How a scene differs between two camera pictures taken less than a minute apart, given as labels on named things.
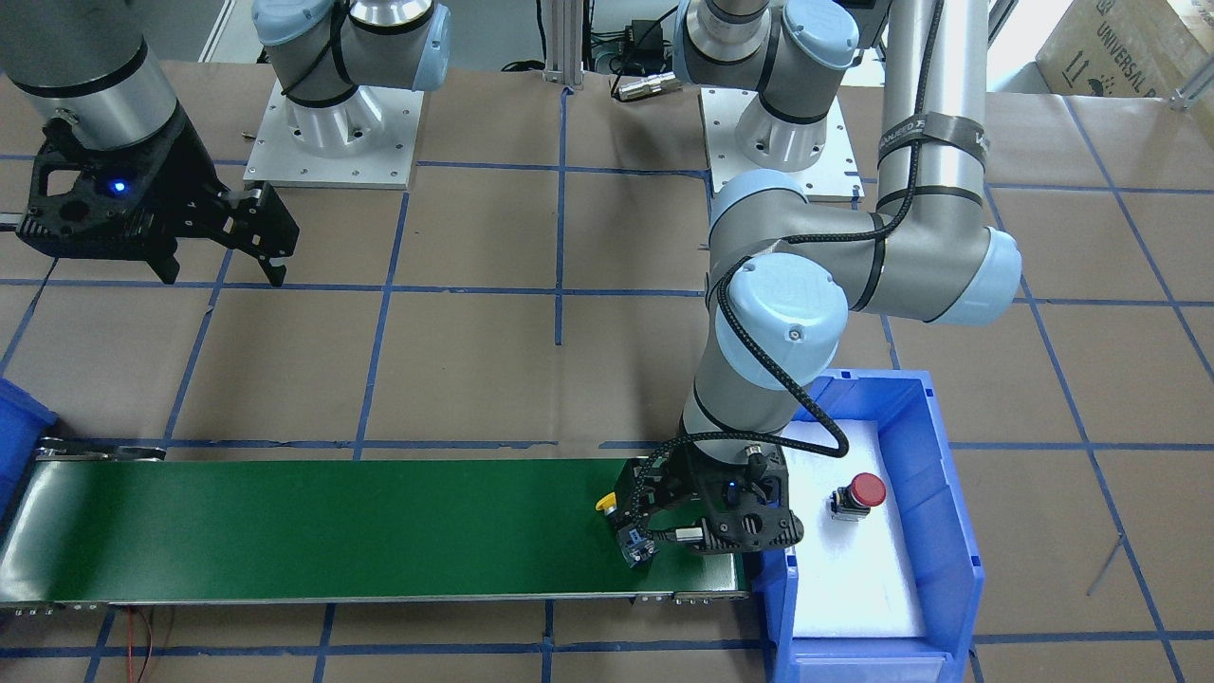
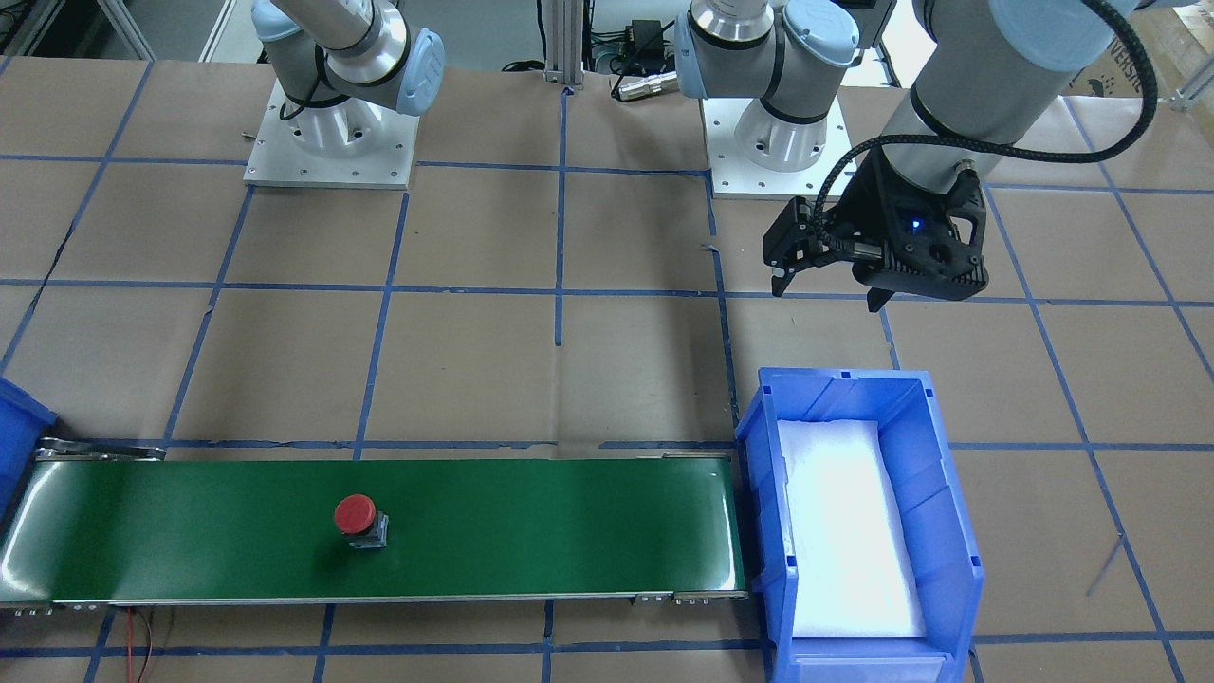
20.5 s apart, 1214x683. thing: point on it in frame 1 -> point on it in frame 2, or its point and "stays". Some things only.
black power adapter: x=646 y=36 stays
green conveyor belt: x=110 y=526 stays
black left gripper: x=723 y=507 -> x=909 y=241
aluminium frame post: x=564 y=42 stays
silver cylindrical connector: x=661 y=83 stays
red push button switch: x=853 y=502 -> x=357 y=518
